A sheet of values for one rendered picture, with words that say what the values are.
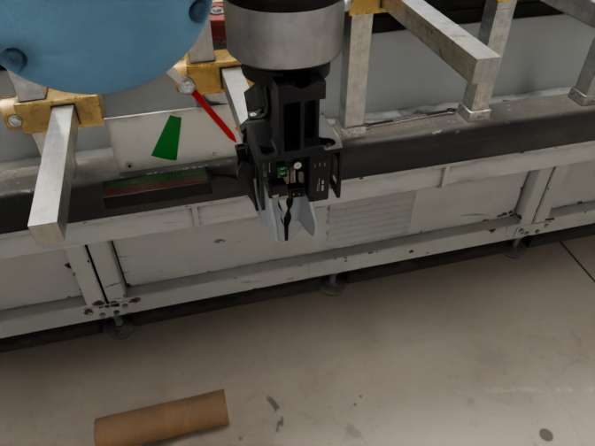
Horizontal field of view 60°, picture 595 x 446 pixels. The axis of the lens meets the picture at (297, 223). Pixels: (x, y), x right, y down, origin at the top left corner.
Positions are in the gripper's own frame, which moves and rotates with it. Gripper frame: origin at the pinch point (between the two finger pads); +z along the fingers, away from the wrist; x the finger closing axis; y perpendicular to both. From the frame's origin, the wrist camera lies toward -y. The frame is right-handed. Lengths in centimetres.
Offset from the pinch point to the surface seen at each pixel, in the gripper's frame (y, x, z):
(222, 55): -36.2, -0.9, -4.4
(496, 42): -34, 46, -2
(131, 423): -26, -31, 75
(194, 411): -25, -17, 75
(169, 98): -56, -10, 12
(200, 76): -33.8, -4.8, -2.5
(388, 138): -32.8, 27.1, 12.7
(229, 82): -28.7, -1.1, -3.4
